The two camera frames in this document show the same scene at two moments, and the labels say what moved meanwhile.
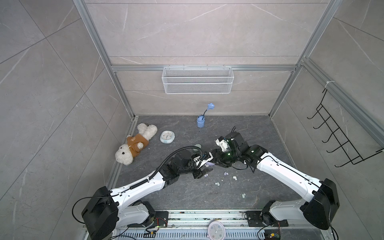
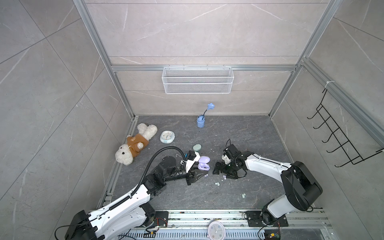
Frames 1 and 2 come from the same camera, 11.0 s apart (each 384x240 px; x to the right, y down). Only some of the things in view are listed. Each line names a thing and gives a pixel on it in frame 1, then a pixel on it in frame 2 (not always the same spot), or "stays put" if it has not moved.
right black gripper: x=219 y=158 to x=222 y=170
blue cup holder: x=200 y=121 stays put
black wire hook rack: x=349 y=149 stays put
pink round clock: x=216 y=230 stays put
